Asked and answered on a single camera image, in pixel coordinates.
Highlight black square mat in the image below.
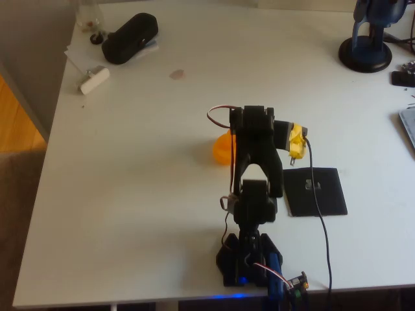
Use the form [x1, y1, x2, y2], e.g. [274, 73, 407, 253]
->
[282, 167, 348, 218]

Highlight black oblong case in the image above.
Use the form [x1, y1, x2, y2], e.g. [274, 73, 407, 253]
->
[101, 12, 160, 65]

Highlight blue stand with black base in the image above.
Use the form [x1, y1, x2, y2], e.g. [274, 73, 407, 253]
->
[338, 0, 408, 74]

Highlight white paper sheets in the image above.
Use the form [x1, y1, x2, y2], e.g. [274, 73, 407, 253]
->
[64, 35, 160, 74]

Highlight black camera cable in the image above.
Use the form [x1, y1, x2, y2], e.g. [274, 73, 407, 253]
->
[303, 135, 334, 294]

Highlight white power bank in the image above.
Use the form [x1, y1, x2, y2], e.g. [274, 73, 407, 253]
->
[77, 65, 111, 96]

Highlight red white wrist servo cable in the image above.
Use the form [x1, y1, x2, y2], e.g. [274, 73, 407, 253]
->
[206, 104, 235, 130]

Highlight grey laptop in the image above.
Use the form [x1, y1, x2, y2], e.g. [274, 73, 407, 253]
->
[398, 106, 415, 150]

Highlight black phone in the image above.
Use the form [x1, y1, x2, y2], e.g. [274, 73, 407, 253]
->
[390, 70, 415, 88]

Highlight camera wrapped in yellow tape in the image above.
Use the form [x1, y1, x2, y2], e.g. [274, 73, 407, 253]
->
[287, 122, 309, 168]

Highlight orange plastic object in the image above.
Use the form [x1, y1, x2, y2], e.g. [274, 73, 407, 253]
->
[212, 131, 237, 166]

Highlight black desk cables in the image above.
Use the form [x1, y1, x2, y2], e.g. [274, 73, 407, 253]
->
[382, 30, 415, 56]

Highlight motor controller board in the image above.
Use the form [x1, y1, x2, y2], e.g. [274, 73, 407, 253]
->
[285, 271, 309, 301]

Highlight red white base servo cable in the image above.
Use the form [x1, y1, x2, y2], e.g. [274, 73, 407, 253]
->
[252, 261, 292, 289]

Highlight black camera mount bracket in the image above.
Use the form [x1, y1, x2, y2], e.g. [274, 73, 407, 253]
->
[274, 119, 294, 153]

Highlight blue table clamp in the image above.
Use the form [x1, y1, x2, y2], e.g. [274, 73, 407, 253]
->
[266, 252, 289, 311]

